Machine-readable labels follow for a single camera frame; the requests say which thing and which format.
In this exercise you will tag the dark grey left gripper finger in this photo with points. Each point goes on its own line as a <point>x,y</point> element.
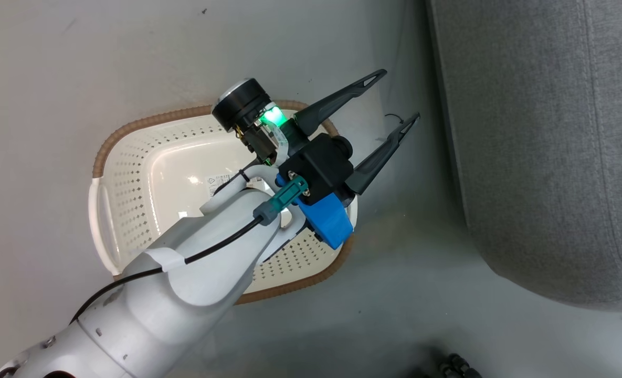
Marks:
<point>381,157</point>
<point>337,102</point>

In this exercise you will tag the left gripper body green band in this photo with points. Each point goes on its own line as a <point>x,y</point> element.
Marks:
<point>282,131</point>

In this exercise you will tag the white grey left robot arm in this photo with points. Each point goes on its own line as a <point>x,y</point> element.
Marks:
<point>185,273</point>

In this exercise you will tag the white laundry basket brown rim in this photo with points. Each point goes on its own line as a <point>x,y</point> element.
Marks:
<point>132,173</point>

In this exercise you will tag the grey fabric sofa seat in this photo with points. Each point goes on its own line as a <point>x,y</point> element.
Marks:
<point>541,131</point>

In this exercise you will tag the small black thread loop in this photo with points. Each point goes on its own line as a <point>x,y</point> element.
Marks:
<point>394,116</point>

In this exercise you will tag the white label sticker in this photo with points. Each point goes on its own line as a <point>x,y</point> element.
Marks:
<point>217,185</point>

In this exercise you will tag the black ribbed object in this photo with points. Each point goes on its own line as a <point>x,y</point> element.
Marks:
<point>457,366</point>

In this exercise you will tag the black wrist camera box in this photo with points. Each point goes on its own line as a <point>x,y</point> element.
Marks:
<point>324,165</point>

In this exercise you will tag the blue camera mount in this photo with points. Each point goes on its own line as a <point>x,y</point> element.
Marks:
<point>329,220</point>

